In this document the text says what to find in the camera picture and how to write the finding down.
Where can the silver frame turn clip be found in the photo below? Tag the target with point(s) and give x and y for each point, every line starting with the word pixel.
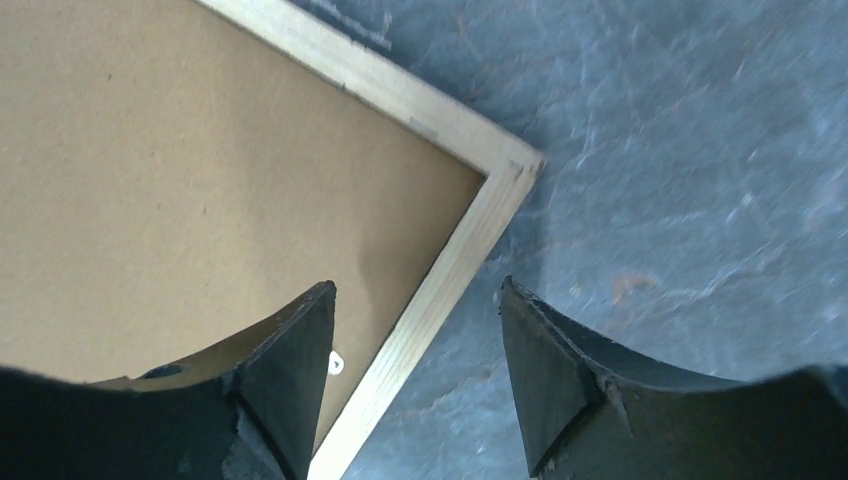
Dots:
pixel 336 364

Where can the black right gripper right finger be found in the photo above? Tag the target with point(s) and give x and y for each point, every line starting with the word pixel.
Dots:
pixel 591 408

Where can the brown backing board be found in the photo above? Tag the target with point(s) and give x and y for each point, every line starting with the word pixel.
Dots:
pixel 168 180

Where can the wooden picture frame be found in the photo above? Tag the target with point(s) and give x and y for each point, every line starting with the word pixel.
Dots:
pixel 509 165

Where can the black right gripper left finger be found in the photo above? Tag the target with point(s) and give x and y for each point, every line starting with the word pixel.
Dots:
pixel 246 407

